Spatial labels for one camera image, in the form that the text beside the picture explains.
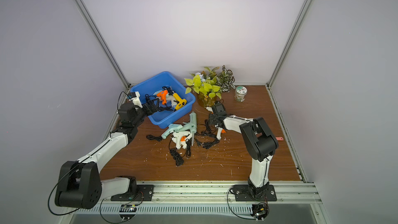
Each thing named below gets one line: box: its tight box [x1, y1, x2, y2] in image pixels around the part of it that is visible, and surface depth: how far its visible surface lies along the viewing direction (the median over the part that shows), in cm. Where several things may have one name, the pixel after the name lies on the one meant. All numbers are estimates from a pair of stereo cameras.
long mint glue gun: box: [179, 110, 197, 147], surface depth 94 cm
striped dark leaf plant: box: [215, 64, 236, 92], surface depth 94 cm
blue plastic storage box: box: [130, 71, 196, 129], surface depth 109 cm
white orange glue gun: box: [169, 131, 192, 150], surface depth 91 cm
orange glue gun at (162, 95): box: [155, 89, 169, 105], surface depth 109 cm
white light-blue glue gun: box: [165, 93, 178, 107], surface depth 109 cm
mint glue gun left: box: [161, 121, 191, 139], surface depth 94 cm
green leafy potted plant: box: [184, 66, 222, 107], surface depth 92 cm
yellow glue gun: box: [173, 92, 188, 111], surface depth 108 cm
